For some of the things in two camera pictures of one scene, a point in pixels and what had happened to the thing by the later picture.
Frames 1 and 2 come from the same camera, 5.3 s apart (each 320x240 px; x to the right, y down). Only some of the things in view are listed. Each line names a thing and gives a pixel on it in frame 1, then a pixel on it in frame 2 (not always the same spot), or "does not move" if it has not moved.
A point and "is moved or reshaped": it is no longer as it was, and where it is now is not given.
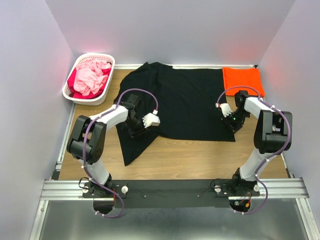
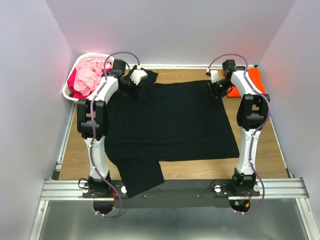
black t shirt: x=187 y=100 is moved or reshaped
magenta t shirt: x=70 y=83 does not move
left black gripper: x=142 y=131 → x=133 y=93
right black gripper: x=234 y=128 → x=217 y=94
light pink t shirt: x=89 y=77 does not move
